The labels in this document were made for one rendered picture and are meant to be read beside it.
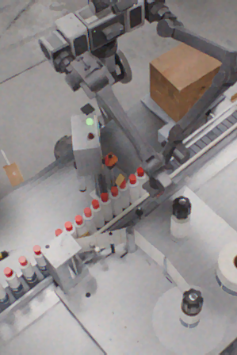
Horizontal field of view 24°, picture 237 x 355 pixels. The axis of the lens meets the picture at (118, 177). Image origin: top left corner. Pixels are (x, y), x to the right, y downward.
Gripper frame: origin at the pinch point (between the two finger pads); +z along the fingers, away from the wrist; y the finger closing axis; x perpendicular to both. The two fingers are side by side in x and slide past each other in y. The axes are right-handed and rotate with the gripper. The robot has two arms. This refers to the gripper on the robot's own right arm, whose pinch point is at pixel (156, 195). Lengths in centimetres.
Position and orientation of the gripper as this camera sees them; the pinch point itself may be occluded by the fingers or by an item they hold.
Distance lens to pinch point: 228.4
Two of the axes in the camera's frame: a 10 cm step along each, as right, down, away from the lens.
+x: -6.3, -6.3, 4.6
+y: 7.7, -5.6, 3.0
